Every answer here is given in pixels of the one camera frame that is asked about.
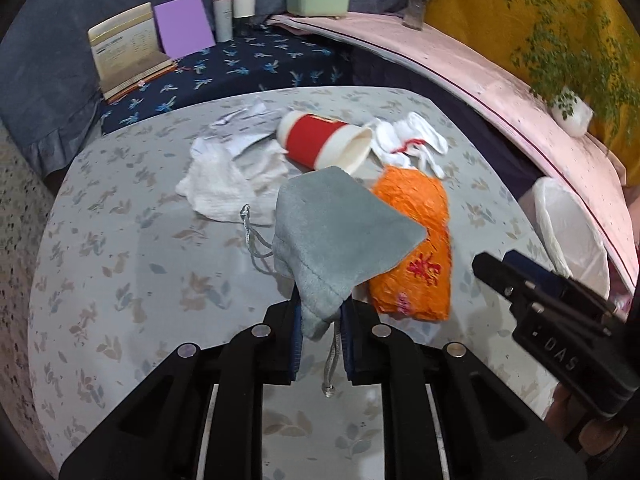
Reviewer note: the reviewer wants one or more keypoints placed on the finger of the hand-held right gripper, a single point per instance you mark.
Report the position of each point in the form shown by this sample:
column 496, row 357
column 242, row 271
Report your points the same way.
column 537, row 270
column 500, row 272

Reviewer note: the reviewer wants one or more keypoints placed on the pink cloth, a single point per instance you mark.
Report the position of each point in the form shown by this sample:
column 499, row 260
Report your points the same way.
column 475, row 70

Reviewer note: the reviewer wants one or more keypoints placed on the glass vase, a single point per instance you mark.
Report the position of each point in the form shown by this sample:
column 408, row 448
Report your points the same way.
column 416, row 10

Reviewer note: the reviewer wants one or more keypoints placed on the purple notebook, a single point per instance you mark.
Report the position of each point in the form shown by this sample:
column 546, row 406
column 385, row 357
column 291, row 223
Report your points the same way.
column 182, row 27

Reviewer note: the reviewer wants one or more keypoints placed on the orange plastic bag red print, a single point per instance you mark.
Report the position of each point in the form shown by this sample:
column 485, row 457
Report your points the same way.
column 415, row 270

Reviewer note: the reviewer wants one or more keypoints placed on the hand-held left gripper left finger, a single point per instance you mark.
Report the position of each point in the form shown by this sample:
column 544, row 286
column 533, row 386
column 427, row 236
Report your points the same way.
column 295, row 355

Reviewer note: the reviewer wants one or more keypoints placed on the white plant pot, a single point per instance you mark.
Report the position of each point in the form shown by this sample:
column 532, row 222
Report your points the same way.
column 572, row 115

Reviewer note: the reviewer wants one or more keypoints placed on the white lidded cup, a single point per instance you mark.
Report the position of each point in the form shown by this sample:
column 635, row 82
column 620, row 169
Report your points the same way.
column 244, row 7

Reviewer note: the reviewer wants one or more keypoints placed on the grey blue cloth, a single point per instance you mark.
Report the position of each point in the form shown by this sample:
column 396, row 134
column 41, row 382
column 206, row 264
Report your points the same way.
column 60, row 50

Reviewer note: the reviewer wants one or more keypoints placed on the white lined waste bin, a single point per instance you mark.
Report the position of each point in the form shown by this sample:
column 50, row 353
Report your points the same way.
column 570, row 225

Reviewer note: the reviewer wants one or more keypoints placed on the green leafy plant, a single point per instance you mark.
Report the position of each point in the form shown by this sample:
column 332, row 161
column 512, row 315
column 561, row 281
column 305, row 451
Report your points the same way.
column 565, row 50

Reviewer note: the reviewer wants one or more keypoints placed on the person's right hand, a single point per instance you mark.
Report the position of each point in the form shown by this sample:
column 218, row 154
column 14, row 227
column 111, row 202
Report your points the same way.
column 567, row 425

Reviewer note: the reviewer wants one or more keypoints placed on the white tube bottle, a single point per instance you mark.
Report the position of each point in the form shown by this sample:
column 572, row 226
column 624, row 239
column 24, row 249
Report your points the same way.
column 222, row 17

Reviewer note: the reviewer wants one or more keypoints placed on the white tissue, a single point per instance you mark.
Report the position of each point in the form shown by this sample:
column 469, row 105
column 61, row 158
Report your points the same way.
column 215, row 180

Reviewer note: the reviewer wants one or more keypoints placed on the yellow cloth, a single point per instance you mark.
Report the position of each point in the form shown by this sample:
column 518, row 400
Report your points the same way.
column 480, row 5

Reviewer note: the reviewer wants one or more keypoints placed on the desk calendar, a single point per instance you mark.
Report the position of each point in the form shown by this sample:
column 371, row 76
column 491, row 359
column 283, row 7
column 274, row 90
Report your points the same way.
column 125, row 50

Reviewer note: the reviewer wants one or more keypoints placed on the dark blue printed cloth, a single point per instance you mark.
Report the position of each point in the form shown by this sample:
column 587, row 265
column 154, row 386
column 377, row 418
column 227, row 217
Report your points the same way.
column 240, row 70

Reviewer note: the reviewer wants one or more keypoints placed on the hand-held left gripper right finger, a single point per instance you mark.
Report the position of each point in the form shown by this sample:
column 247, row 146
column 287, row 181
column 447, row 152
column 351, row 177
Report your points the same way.
column 350, row 355

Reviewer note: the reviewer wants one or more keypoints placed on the white cotton glove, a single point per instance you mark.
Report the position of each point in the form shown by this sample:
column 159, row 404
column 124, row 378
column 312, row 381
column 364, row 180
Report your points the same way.
column 395, row 135

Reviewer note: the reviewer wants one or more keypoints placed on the red white paper cup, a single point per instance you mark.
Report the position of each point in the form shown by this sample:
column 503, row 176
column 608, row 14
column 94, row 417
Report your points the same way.
column 315, row 140

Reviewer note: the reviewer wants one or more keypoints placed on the green tissue box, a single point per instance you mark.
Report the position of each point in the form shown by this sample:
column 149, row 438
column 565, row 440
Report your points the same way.
column 317, row 2

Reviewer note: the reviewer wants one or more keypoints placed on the dark purple cloth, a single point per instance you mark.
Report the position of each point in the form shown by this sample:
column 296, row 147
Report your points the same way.
column 450, row 110

